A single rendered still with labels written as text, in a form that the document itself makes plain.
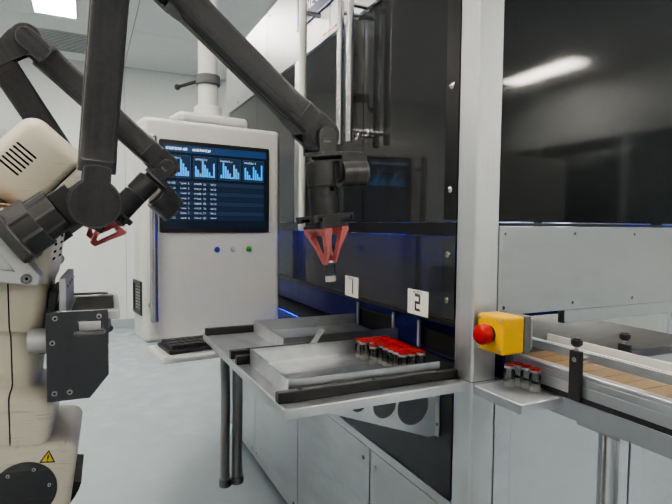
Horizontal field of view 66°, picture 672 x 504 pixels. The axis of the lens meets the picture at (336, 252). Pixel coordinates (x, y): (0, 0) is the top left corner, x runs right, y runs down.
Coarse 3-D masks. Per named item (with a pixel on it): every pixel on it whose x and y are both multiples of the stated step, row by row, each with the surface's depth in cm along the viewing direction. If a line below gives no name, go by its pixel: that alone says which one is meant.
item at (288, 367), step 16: (256, 352) 120; (272, 352) 121; (288, 352) 123; (304, 352) 125; (320, 352) 126; (336, 352) 128; (352, 352) 130; (256, 368) 115; (272, 368) 104; (288, 368) 115; (304, 368) 116; (320, 368) 116; (336, 368) 116; (352, 368) 116; (368, 368) 116; (384, 368) 104; (400, 368) 106; (416, 368) 108; (432, 368) 109; (272, 384) 104; (288, 384) 96; (304, 384) 97; (320, 384) 99
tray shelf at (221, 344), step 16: (208, 336) 148; (224, 336) 149; (240, 336) 149; (256, 336) 149; (224, 352) 130; (240, 368) 116; (256, 384) 105; (416, 384) 105; (432, 384) 106; (448, 384) 106; (464, 384) 107; (272, 400) 96; (320, 400) 95; (336, 400) 95; (352, 400) 96; (368, 400) 97; (384, 400) 99; (400, 400) 101; (288, 416) 91; (304, 416) 92
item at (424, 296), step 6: (408, 288) 126; (408, 294) 126; (414, 294) 124; (420, 294) 122; (426, 294) 119; (408, 300) 126; (414, 300) 124; (420, 300) 122; (426, 300) 119; (408, 306) 126; (414, 306) 124; (420, 306) 122; (426, 306) 120; (408, 312) 126; (414, 312) 124; (420, 312) 122; (426, 312) 120
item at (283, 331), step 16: (256, 320) 155; (272, 320) 157; (288, 320) 159; (304, 320) 161; (320, 320) 163; (336, 320) 166; (352, 320) 168; (272, 336) 139; (288, 336) 148; (304, 336) 134; (336, 336) 138; (352, 336) 140
